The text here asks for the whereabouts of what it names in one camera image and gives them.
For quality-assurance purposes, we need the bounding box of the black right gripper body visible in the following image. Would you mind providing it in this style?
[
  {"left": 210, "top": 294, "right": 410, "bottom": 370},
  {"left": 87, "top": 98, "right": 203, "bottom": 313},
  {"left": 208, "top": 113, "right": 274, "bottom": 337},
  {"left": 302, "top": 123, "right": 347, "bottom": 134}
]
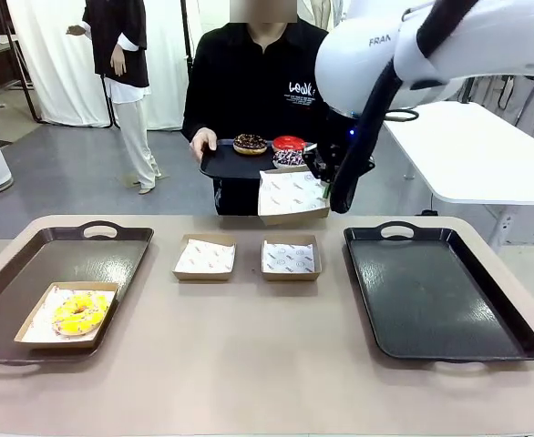
[{"left": 302, "top": 109, "right": 365, "bottom": 184}]

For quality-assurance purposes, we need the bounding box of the dark donut with white sprinkles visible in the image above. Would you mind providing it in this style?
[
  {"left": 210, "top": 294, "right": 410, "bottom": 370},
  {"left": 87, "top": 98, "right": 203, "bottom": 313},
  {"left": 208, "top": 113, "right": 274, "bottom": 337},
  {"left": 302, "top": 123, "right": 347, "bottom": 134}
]
[{"left": 272, "top": 148, "right": 308, "bottom": 170}]

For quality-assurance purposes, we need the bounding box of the red glazed donut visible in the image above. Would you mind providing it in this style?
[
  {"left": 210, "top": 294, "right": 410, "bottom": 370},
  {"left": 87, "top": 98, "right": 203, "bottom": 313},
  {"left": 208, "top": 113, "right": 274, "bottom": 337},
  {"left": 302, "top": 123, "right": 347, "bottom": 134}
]
[{"left": 271, "top": 135, "right": 306, "bottom": 154}]

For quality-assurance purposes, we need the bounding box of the kraft cardboard food box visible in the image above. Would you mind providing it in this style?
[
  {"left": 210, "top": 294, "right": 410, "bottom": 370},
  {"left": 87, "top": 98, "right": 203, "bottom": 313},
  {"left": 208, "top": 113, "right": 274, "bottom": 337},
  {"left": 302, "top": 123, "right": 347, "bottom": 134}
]
[
  {"left": 261, "top": 234, "right": 323, "bottom": 282},
  {"left": 13, "top": 280, "right": 120, "bottom": 351},
  {"left": 171, "top": 233, "right": 238, "bottom": 282},
  {"left": 256, "top": 164, "right": 332, "bottom": 228}
]

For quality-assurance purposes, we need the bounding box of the chocolate donut with nut sprinkles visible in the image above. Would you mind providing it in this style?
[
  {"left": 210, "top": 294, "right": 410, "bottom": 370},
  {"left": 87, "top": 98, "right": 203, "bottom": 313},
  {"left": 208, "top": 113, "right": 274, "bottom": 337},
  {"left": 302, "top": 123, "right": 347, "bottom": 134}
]
[{"left": 232, "top": 133, "right": 269, "bottom": 157}]

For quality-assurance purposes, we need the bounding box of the black serving tray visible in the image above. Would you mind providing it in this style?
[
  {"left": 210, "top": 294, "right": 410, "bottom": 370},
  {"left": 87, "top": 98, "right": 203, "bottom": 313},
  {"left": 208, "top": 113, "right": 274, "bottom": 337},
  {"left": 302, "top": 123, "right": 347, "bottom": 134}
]
[{"left": 198, "top": 138, "right": 323, "bottom": 181}]

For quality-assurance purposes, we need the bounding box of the yellow glazed donut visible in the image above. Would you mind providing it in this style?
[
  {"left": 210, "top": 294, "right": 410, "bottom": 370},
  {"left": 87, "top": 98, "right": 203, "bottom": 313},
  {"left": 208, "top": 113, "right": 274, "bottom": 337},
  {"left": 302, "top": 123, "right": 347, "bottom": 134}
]
[{"left": 50, "top": 290, "right": 111, "bottom": 338}]

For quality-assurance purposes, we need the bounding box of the person's right forearm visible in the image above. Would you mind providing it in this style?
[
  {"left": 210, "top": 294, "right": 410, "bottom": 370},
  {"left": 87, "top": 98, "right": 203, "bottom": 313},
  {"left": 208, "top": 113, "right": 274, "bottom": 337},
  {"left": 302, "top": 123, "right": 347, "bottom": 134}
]
[{"left": 182, "top": 90, "right": 214, "bottom": 142}]

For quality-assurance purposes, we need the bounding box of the person's right hand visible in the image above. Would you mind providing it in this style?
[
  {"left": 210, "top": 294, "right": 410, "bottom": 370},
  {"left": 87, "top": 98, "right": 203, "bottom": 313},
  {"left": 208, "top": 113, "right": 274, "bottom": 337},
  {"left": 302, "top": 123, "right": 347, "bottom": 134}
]
[{"left": 189, "top": 127, "right": 218, "bottom": 161}]

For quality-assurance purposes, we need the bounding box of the person in black shirt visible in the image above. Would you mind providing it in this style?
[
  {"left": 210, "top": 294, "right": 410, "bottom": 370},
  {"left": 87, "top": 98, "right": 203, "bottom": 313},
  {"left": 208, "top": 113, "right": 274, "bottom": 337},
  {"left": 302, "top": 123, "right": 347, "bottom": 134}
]
[{"left": 182, "top": 0, "right": 341, "bottom": 218}]

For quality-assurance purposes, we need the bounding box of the white table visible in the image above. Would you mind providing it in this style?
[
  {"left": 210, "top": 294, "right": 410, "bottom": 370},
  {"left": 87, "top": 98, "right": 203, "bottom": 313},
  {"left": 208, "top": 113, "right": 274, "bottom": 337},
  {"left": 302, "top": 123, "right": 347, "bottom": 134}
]
[{"left": 380, "top": 100, "right": 534, "bottom": 254}]

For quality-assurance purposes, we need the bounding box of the black stand pole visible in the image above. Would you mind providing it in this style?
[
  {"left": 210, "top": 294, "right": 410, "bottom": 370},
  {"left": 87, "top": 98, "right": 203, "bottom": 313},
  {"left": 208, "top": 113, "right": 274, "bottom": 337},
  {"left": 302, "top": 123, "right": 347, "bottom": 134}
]
[{"left": 179, "top": 0, "right": 195, "bottom": 74}]

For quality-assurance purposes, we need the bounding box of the mannequin in black top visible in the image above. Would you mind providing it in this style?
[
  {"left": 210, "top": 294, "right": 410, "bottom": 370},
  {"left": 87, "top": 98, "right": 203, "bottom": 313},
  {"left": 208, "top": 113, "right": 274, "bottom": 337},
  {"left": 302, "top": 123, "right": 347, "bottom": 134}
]
[{"left": 65, "top": 0, "right": 163, "bottom": 196}]

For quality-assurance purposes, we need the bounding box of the white curtain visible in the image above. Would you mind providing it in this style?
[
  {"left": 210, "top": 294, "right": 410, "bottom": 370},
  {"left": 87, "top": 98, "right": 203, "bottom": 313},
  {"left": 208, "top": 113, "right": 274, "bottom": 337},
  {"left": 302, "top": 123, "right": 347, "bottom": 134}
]
[{"left": 5, "top": 0, "right": 204, "bottom": 133}]

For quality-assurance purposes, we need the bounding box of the black fabric cable sleeve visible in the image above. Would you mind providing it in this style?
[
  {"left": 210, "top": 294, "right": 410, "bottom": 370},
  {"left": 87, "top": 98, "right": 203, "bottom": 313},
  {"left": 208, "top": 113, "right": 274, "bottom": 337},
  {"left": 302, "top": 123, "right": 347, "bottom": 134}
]
[{"left": 329, "top": 0, "right": 471, "bottom": 215}]

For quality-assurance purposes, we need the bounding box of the black plastic tray with handles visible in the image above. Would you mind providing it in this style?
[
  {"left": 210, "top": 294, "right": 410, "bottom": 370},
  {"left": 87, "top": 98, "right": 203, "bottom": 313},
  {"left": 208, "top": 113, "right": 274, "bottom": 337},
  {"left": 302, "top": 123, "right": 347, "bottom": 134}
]
[{"left": 342, "top": 220, "right": 534, "bottom": 375}]

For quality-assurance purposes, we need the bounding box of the brown plastic tray with handles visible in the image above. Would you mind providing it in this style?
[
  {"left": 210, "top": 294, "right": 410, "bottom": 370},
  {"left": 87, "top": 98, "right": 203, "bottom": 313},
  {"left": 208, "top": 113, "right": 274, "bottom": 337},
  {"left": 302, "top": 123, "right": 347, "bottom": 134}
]
[{"left": 0, "top": 220, "right": 155, "bottom": 379}]

